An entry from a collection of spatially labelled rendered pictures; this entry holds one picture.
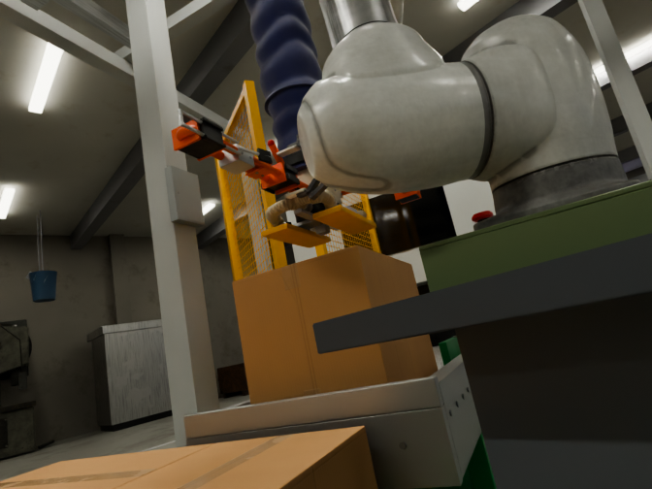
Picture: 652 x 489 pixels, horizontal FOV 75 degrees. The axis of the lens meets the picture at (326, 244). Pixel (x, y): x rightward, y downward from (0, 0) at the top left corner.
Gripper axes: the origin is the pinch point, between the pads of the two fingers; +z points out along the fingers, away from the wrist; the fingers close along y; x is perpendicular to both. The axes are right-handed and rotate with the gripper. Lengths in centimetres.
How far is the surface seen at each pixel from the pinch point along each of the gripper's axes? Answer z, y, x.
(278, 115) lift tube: 6.3, -29.5, 16.2
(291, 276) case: 1.6, 30.9, -5.1
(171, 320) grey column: 105, 24, 56
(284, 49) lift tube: -1, -52, 15
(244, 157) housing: -0.4, 1.7, -21.5
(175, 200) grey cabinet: 91, -35, 54
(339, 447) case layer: -16, 69, -33
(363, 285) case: -17.9, 38.3, -4.9
